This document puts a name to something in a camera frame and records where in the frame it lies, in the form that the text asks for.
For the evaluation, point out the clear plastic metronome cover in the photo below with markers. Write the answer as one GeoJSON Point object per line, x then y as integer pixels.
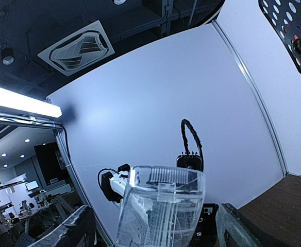
{"type": "Point", "coordinates": [160, 205]}

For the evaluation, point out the ceiling air conditioner vent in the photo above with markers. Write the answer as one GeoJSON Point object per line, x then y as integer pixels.
{"type": "Point", "coordinates": [79, 50]}

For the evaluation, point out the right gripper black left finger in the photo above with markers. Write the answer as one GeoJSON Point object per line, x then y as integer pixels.
{"type": "Point", "coordinates": [79, 229]}

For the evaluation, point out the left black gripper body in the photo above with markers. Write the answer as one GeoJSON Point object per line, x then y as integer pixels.
{"type": "Point", "coordinates": [206, 231]}

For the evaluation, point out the black perforated music stand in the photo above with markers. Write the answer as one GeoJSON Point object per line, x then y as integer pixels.
{"type": "Point", "coordinates": [285, 18]}

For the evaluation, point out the ceiling tube light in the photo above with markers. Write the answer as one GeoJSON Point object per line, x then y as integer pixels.
{"type": "Point", "coordinates": [20, 102]}

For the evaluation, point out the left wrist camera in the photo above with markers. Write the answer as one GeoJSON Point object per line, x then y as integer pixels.
{"type": "Point", "coordinates": [190, 161]}

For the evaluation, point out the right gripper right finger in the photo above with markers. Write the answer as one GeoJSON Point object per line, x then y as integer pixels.
{"type": "Point", "coordinates": [234, 229]}

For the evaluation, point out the left aluminium frame post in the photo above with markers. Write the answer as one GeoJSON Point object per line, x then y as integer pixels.
{"type": "Point", "coordinates": [259, 99]}

